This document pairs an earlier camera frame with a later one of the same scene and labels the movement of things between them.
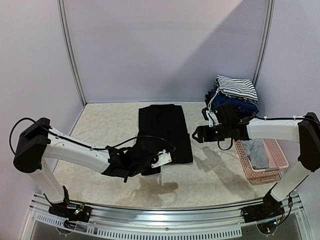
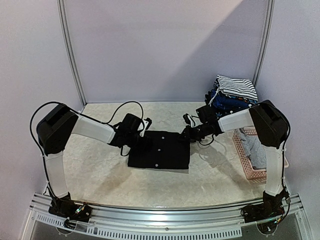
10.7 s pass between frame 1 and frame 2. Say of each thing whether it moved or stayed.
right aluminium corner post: stayed
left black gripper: moved
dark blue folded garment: stayed
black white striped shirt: stayed
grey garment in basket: stayed
